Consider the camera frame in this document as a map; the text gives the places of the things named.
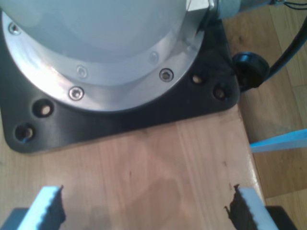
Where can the light blue tape strip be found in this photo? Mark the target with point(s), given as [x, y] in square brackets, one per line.
[280, 141]

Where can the black caster wheel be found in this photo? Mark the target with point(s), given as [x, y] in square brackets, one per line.
[251, 69]

